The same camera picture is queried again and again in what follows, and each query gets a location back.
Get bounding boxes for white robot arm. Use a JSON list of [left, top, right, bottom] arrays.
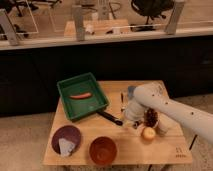
[[124, 82, 213, 144]]

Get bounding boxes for red bowl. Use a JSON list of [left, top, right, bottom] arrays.
[[89, 136, 117, 166]]

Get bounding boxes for orange fruit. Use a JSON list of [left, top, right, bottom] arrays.
[[141, 127, 156, 141]]

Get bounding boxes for dark red grape bunch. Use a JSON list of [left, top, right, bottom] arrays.
[[144, 109, 158, 127]]

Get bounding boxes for wooden table top board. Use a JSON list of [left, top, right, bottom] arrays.
[[42, 79, 193, 166]]

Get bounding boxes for orange sausage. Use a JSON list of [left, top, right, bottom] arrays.
[[69, 93, 92, 99]]

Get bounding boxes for green plastic tray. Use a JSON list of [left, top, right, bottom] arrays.
[[57, 73, 109, 121]]

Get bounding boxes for dark maroon plate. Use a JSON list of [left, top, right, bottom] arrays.
[[51, 125, 81, 156]]

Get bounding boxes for crumpled grey cloth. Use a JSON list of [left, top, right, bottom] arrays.
[[59, 138, 75, 157]]

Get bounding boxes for black office chair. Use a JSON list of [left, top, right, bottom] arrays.
[[131, 0, 174, 22]]

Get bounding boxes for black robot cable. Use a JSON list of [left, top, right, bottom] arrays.
[[189, 134, 198, 151]]

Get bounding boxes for right grey metal post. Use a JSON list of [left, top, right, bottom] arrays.
[[165, 0, 185, 35]]

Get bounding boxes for grey metal post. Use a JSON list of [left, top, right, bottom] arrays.
[[165, 0, 185, 35], [72, 5, 85, 41], [0, 9, 19, 46]]

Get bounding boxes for middle grey metal post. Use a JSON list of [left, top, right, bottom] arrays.
[[72, 5, 85, 41]]

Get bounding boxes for left grey metal post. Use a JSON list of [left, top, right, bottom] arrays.
[[0, 9, 19, 46]]

